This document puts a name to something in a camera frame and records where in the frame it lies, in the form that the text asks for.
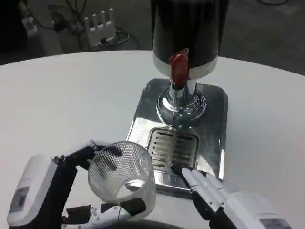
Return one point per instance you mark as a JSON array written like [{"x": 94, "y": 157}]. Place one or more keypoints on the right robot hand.
[{"x": 221, "y": 202}]

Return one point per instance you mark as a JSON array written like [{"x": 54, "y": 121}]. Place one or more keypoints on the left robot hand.
[{"x": 43, "y": 181}]

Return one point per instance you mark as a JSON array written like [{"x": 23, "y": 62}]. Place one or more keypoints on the clear ribbed glass cup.
[{"x": 122, "y": 174}]

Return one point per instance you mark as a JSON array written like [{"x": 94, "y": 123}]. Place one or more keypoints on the slotted drip tray grid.
[{"x": 172, "y": 148}]

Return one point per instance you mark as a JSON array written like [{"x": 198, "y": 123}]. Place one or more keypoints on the steel drip tray base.
[{"x": 176, "y": 133}]

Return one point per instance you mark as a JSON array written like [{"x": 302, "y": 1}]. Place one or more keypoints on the white power adapter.
[{"x": 29, "y": 23}]

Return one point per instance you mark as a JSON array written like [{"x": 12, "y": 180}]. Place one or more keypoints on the black drink dispenser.
[{"x": 188, "y": 47}]

